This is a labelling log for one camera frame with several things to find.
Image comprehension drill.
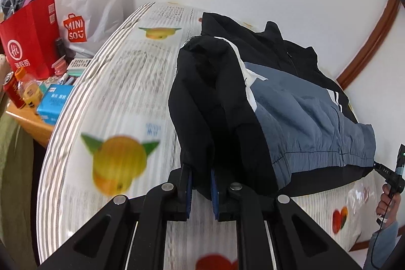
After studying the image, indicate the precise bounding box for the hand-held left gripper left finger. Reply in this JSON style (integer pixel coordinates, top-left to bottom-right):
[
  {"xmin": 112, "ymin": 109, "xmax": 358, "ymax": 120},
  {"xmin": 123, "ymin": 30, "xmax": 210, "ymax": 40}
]
[{"xmin": 38, "ymin": 164, "xmax": 193, "ymax": 270}]

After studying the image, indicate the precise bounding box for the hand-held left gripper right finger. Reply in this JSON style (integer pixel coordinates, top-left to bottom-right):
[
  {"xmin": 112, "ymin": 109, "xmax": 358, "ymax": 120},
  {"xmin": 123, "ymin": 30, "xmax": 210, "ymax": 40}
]
[{"xmin": 210, "ymin": 167, "xmax": 363, "ymax": 270}]

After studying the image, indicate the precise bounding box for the black white blue zip jacket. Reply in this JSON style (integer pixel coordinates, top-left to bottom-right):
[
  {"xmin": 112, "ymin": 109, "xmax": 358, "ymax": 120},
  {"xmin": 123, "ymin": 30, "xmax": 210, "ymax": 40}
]
[{"xmin": 168, "ymin": 12, "xmax": 377, "ymax": 199}]

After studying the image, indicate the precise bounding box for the person's right forearm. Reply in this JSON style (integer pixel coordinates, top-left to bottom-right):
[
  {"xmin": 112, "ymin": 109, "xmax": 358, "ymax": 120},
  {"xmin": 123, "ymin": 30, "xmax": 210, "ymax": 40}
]
[{"xmin": 362, "ymin": 221, "xmax": 401, "ymax": 270}]

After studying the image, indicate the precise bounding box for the person's right hand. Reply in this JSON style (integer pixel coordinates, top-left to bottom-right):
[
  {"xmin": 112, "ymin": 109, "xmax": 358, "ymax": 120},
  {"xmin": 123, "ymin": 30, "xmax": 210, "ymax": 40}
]
[{"xmin": 376, "ymin": 183, "xmax": 398, "ymax": 228}]

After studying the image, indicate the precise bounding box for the fruit print tablecloth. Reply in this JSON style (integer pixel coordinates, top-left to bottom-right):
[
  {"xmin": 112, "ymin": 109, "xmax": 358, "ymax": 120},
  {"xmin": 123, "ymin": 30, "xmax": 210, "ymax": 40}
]
[{"xmin": 37, "ymin": 2, "xmax": 380, "ymax": 270}]

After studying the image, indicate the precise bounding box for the blue tissue box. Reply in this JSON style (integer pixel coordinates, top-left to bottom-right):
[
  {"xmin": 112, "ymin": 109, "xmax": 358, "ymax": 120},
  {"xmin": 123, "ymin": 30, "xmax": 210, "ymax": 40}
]
[{"xmin": 36, "ymin": 84, "xmax": 74, "ymax": 125}]

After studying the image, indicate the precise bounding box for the wooden nightstand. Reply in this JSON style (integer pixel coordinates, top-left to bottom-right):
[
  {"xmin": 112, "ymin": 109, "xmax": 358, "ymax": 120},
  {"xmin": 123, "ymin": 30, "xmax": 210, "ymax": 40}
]
[{"xmin": 6, "ymin": 99, "xmax": 56, "ymax": 149}]

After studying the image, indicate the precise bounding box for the white remote control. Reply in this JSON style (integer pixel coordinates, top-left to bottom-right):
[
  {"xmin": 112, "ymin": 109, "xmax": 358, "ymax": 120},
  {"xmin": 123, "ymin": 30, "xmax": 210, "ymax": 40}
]
[{"xmin": 66, "ymin": 58, "xmax": 92, "ymax": 71}]

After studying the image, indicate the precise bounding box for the green bed sheet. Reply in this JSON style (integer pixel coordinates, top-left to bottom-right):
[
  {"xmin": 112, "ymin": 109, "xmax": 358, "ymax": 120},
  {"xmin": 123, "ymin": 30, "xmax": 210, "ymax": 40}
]
[{"xmin": 0, "ymin": 93, "xmax": 45, "ymax": 259}]

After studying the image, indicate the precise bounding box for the small pink container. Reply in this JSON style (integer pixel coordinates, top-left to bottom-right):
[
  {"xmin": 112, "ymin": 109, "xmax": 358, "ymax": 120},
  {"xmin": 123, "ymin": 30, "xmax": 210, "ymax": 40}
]
[{"xmin": 52, "ymin": 56, "xmax": 67, "ymax": 76}]

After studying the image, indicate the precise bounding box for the orange drink bottle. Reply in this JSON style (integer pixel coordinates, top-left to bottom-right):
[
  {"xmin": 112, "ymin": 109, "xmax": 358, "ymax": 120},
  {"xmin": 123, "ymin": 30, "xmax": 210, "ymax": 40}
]
[{"xmin": 15, "ymin": 69, "xmax": 44, "ymax": 109}]

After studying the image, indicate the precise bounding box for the red drink can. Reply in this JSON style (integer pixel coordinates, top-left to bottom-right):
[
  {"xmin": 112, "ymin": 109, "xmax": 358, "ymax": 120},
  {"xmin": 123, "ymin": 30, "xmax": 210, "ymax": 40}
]
[{"xmin": 3, "ymin": 71, "xmax": 26, "ymax": 109}]

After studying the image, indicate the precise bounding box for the red paper bag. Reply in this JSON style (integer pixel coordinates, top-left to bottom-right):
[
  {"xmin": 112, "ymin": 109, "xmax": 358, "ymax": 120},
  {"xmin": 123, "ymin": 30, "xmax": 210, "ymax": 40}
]
[{"xmin": 0, "ymin": 0, "xmax": 62, "ymax": 81}]

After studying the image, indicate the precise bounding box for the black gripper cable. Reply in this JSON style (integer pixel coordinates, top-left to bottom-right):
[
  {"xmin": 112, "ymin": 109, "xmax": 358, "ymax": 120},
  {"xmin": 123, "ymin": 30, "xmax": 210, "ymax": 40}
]
[{"xmin": 371, "ymin": 194, "xmax": 397, "ymax": 269}]

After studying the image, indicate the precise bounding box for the brown wooden door frame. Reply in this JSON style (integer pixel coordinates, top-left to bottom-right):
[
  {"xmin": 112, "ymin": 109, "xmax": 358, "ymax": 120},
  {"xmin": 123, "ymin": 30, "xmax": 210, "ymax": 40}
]
[{"xmin": 335, "ymin": 0, "xmax": 401, "ymax": 91}]

